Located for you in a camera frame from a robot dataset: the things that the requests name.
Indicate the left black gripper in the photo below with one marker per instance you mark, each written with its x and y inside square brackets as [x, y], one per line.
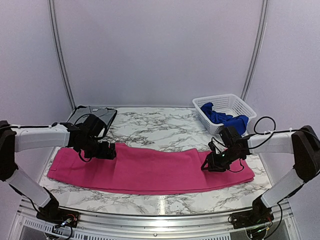
[103, 153]

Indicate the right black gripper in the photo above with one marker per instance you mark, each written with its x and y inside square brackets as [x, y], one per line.
[213, 163]

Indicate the pink trousers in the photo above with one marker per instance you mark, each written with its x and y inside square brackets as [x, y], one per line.
[143, 171]

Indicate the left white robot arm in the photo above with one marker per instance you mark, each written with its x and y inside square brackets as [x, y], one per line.
[84, 137]

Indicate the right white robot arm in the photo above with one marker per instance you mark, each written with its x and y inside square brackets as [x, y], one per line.
[302, 143]

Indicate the white plastic laundry basket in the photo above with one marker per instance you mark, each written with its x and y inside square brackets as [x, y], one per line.
[228, 104]

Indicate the folded grey polo shirt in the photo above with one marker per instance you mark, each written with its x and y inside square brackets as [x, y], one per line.
[105, 115]

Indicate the blue garment in basket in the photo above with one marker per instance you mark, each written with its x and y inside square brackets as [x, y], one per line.
[239, 122]

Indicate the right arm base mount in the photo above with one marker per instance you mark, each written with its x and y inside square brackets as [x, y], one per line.
[256, 216]

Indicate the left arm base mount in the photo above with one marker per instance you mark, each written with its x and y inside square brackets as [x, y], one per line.
[58, 216]

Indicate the aluminium front frame rail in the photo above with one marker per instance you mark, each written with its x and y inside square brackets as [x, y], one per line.
[223, 225]

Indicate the right aluminium corner post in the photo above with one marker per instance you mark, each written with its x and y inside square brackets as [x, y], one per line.
[262, 24]

